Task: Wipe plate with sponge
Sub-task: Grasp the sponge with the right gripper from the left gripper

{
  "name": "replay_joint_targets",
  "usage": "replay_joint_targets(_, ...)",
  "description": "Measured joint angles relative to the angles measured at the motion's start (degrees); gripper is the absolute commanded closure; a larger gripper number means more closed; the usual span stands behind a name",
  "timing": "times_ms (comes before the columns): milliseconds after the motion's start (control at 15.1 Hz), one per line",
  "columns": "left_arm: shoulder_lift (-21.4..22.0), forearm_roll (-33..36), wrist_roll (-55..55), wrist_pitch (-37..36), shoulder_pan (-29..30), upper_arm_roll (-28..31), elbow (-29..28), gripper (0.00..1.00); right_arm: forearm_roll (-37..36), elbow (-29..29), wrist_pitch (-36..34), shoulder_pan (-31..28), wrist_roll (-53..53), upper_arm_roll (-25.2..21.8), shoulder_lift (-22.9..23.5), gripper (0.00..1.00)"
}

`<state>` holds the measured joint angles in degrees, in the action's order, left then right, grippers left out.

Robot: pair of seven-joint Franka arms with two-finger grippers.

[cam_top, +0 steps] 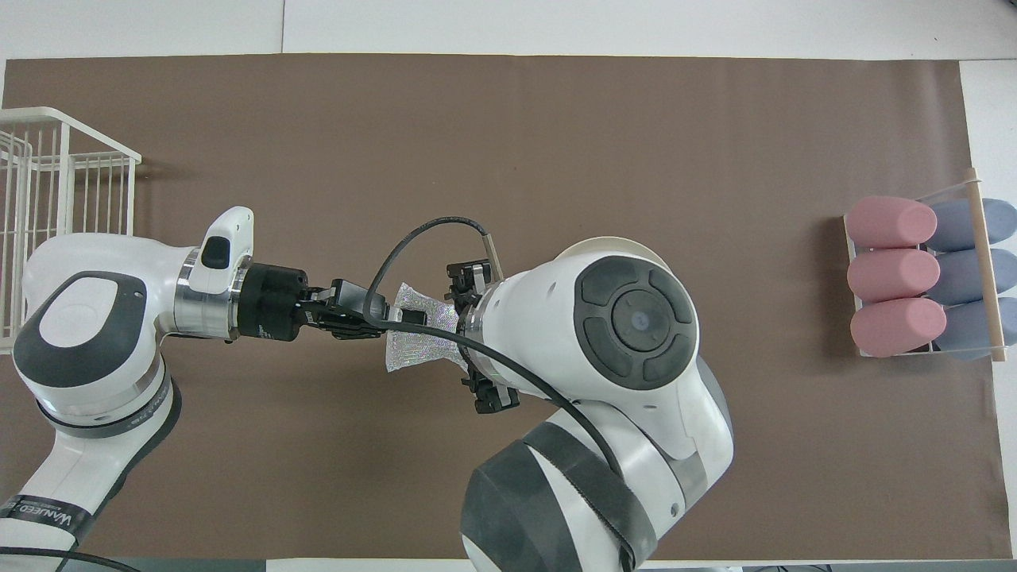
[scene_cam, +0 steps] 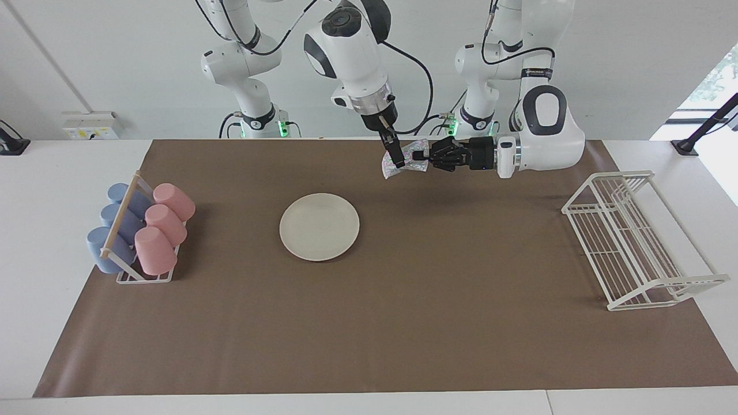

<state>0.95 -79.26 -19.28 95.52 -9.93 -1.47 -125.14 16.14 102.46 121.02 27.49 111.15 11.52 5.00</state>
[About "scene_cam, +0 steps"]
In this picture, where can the blue plastic cup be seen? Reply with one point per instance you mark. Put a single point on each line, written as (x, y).
(118, 193)
(99, 248)
(112, 214)

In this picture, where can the brown paper table mat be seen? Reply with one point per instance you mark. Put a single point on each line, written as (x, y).
(403, 323)

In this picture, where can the round cream plate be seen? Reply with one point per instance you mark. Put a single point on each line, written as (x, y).
(319, 226)

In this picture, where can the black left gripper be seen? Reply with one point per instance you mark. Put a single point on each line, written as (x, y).
(461, 154)

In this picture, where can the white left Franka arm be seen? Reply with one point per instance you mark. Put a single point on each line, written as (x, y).
(548, 144)

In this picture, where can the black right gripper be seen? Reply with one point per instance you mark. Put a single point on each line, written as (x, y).
(379, 122)

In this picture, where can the white cup rack wooden rod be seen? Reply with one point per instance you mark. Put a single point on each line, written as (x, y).
(121, 217)

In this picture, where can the pink plastic cup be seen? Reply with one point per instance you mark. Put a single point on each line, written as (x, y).
(154, 251)
(167, 225)
(174, 202)

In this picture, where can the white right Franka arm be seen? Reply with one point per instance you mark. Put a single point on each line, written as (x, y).
(346, 52)

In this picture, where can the white wall power outlet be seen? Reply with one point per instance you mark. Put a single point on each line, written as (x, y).
(92, 125)

